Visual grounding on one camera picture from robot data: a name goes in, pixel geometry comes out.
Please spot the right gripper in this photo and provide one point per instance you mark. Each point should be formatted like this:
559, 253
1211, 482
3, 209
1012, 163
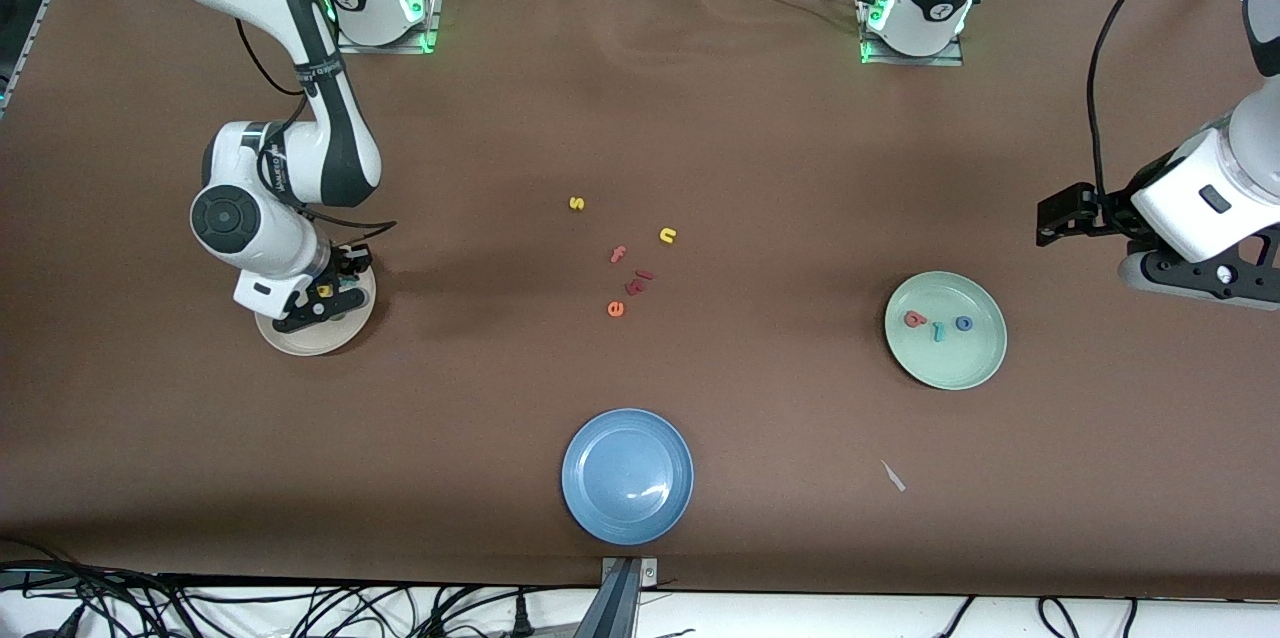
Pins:
346, 265

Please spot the metal mounting bracket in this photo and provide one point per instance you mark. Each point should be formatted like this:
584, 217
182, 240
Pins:
625, 588

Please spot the blue plate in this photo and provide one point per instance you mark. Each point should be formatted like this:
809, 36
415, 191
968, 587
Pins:
627, 476

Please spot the black power plug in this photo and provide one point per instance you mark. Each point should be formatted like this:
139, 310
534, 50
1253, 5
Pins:
520, 618

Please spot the beige brown plate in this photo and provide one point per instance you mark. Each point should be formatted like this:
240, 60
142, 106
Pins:
330, 340

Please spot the white tape scrap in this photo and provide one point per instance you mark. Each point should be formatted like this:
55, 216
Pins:
893, 476

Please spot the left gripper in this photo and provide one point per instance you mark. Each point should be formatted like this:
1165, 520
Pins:
1113, 210

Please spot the brown table cover sheet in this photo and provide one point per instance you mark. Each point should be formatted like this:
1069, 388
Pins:
640, 118

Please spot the pink letter b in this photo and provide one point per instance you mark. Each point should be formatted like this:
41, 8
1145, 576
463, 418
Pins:
914, 319

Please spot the light green plate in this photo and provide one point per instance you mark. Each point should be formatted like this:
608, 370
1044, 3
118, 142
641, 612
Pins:
945, 358

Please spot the aluminium frame rail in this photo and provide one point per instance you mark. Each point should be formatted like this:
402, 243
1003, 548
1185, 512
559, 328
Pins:
40, 18

